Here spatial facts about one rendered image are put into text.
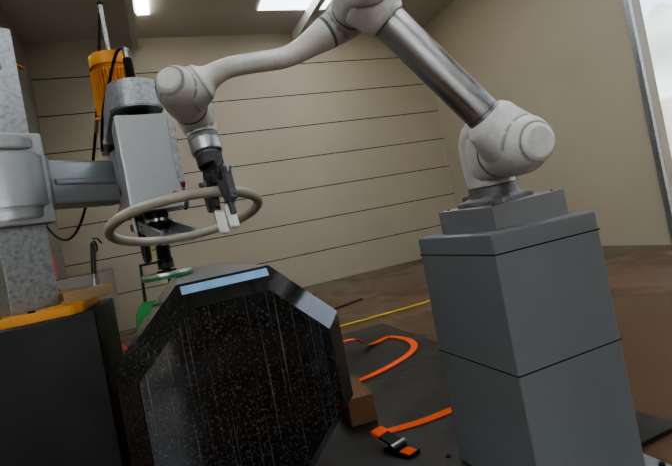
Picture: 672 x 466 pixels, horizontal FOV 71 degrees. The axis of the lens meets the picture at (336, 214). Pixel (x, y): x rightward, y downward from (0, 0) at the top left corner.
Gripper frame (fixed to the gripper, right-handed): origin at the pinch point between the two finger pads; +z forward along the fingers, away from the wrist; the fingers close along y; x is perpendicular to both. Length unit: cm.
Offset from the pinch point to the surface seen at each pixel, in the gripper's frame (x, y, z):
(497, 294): -45, -47, 44
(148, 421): 10, 52, 47
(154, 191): -24, 69, -39
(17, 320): 20, 117, -4
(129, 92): -18, 59, -80
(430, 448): -70, 11, 92
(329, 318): -49, 19, 35
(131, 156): -17, 68, -54
